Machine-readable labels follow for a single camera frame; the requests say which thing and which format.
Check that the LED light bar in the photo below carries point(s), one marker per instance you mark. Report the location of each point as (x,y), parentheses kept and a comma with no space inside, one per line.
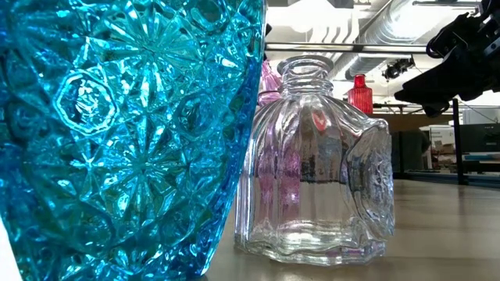
(351,47)

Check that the black spotlight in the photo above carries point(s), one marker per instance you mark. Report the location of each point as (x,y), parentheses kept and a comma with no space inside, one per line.
(398,68)

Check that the wooden shelf black metal frame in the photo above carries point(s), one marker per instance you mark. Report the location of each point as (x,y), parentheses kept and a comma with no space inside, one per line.
(422,122)

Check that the black aluminium table frame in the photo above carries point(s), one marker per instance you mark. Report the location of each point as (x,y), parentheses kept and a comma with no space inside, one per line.
(484,180)

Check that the teal square cut-glass vase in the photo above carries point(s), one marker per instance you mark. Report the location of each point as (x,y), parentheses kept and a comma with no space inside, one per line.
(117,136)

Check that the pink bulbous glass vase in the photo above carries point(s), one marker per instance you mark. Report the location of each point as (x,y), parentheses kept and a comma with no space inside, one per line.
(269,84)

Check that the clear scalloped squat glass vase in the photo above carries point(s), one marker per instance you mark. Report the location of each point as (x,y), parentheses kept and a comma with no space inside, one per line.
(312,195)

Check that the person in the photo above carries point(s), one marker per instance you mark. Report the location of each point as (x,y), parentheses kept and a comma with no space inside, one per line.
(410,150)

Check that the red ribbed glass bottle vase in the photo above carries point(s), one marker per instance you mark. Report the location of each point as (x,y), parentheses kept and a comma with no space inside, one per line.
(360,99)

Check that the black computer monitor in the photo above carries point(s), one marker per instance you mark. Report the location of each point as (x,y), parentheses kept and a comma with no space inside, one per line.
(482,137)

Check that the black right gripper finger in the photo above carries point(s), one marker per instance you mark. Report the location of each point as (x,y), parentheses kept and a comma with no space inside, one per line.
(435,110)
(437,87)

